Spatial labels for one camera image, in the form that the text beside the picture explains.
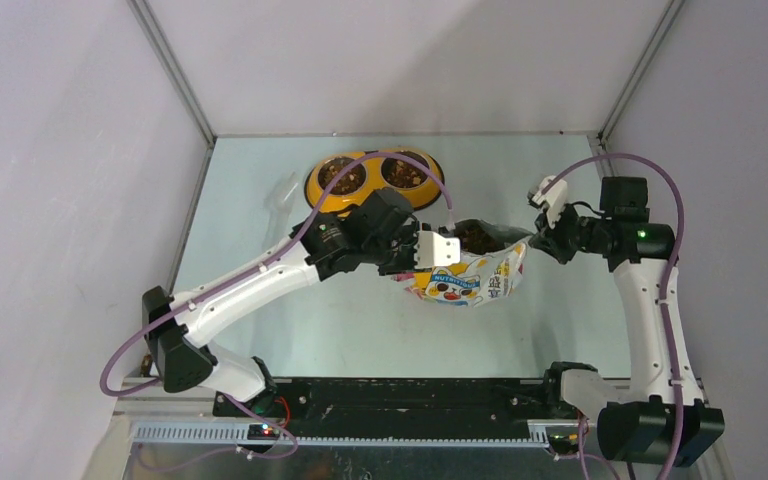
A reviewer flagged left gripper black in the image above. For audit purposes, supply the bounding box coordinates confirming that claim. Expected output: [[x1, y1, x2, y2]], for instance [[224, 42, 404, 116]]
[[364, 221, 432, 277]]

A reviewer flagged colourful pet food bag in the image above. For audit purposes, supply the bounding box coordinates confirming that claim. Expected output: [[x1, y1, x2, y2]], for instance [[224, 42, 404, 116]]
[[391, 219, 533, 307]]

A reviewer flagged clear plastic scoop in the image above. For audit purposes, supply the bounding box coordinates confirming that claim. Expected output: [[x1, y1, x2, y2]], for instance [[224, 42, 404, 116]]
[[266, 172, 300, 233]]

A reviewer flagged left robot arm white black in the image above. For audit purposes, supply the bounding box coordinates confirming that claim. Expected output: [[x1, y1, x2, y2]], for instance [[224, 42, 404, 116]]
[[143, 188, 419, 417]]

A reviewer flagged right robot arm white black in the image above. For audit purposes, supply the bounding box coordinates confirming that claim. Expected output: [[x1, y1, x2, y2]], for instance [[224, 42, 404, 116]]
[[529, 176, 725, 468]]

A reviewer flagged yellow double pet bowl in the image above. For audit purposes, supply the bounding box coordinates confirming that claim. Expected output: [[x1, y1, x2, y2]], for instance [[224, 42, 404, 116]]
[[304, 146, 445, 216]]

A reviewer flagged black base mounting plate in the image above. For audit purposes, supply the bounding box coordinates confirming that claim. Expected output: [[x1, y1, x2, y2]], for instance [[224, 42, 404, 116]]
[[213, 377, 579, 436]]

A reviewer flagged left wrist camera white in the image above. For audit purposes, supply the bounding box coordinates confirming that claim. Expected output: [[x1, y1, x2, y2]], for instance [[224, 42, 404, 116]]
[[414, 230, 461, 270]]

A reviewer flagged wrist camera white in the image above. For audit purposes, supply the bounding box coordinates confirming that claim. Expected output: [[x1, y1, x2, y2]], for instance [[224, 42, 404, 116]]
[[414, 230, 461, 270], [528, 175, 568, 229]]

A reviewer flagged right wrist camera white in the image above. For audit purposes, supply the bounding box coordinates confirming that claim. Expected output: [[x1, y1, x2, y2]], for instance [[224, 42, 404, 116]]
[[528, 175, 568, 229]]

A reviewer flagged grey slotted cable duct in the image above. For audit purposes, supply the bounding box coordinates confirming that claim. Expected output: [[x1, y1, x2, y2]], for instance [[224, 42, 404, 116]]
[[133, 421, 549, 448]]

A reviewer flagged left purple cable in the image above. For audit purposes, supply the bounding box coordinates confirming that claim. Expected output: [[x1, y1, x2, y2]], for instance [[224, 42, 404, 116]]
[[99, 152, 457, 473]]

